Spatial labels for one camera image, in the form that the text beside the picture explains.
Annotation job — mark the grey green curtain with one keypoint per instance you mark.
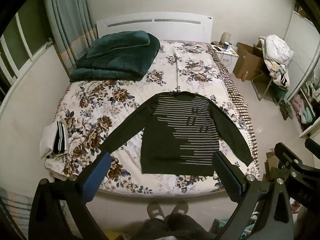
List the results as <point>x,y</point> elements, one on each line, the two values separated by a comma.
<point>67,17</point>

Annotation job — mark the beige paper roll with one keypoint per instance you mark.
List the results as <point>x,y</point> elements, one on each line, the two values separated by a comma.
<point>225,37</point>

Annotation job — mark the dark striped sweater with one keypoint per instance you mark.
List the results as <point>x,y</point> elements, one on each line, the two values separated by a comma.
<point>162,150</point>

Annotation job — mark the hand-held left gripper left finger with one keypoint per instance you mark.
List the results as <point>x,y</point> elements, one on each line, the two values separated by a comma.
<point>96,177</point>

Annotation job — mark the bed with floral sheet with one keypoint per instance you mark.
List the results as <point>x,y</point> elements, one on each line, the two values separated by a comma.
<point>100,100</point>

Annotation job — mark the dark cup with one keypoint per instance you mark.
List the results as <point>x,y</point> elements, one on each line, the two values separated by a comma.
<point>227,45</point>

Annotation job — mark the window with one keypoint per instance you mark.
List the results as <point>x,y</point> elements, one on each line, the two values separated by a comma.
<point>20,45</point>

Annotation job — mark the person's right slipper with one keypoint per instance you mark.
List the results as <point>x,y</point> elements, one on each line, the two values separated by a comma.
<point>180,208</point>

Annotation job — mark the person's slipper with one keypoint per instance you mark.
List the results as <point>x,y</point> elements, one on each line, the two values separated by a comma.
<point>180,208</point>
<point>155,211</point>

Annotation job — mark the green plush blanket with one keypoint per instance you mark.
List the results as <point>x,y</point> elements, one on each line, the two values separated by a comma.
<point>117,55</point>

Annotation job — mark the black white striped garment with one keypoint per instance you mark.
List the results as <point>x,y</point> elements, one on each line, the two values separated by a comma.
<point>60,136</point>

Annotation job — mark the person's left slipper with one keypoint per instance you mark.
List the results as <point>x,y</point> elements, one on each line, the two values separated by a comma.
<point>155,211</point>

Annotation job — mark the white wardrobe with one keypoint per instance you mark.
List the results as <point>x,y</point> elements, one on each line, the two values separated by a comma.
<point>300,42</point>

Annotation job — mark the folded clothes in wardrobe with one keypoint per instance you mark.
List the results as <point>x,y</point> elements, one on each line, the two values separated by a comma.
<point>303,110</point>

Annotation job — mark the large cardboard box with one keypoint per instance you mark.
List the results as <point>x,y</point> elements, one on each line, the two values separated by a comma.
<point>247,60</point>

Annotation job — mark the folding chair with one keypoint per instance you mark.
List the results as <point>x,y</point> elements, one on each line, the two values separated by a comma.
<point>265,82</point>

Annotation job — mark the white bed headboard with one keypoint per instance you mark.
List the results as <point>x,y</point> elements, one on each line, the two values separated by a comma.
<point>155,28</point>

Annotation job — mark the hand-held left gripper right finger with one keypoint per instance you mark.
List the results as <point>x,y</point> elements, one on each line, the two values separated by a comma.
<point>228,180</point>

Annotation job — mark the white folded garment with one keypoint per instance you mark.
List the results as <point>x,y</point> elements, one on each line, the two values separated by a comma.
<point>48,137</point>

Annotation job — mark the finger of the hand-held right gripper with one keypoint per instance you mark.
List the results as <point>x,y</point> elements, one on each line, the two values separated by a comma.
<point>287,155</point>
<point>312,147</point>

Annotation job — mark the pile of white clothes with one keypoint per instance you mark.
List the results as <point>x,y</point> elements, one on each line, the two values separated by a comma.
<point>277,52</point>

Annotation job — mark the person's legs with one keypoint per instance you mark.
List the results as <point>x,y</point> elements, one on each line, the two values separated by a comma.
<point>172,228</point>

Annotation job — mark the white nightstand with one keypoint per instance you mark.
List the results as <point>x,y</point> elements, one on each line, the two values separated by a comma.
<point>226,55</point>

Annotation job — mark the dark boots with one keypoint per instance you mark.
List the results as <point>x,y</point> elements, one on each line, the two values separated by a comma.
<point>285,108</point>

